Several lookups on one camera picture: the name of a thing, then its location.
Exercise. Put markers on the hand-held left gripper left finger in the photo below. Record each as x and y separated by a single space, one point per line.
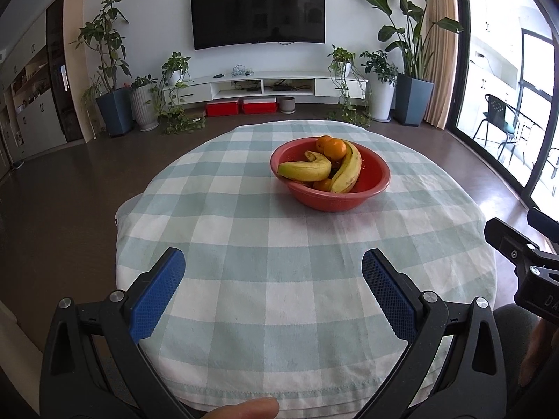
157 297

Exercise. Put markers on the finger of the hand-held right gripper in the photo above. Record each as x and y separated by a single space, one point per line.
543 225
502 232

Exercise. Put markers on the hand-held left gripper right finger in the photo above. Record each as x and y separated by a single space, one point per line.
388 297

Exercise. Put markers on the red perforated bowl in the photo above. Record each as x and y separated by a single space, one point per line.
340 200

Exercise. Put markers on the yellowish smooth orange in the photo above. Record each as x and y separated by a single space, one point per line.
324 184

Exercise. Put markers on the long curved yellow banana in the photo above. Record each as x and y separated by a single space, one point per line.
349 170

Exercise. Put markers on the speckled yellow banana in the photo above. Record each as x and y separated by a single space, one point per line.
305 170

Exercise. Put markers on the orange mandarin with green stem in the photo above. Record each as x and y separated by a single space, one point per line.
336 148

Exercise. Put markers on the round orange mandarin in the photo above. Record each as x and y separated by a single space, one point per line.
322 143

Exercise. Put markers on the person's right hand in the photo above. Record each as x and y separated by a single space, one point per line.
537 358

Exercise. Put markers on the white embroidered table cover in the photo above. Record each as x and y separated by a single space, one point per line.
126 207

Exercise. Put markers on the green white checked tablecloth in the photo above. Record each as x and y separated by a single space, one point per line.
244 235

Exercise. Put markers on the black metal chair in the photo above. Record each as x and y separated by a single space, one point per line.
495 109

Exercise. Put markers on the bird of paradise plant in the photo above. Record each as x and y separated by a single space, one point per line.
412 100

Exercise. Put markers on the beige curtain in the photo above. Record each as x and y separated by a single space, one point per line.
443 74

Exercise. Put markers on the bushy plant tall white pot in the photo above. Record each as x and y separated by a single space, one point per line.
383 100

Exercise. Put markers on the black framed sliding door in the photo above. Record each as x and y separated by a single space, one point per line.
459 52

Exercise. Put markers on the plant in white ribbed pot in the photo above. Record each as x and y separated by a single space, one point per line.
144 109

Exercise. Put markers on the tall leafy plant blue pot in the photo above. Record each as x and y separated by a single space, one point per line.
114 113

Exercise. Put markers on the red storage box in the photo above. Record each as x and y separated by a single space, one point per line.
260 105
222 108

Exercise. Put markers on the grey round pot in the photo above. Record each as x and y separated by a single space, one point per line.
287 104

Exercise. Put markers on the white television cabinet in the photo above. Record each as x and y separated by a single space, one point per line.
332 86

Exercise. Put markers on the trailing pothos plant white pot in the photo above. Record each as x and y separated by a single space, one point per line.
174 65

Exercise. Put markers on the black set-top box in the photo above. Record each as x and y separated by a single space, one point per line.
283 87

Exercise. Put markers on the trailing vine plant on cabinet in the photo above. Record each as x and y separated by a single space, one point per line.
340 56

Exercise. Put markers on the white wall cabinet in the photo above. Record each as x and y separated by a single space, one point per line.
35 118

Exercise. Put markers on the black wall television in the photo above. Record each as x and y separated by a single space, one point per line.
257 13

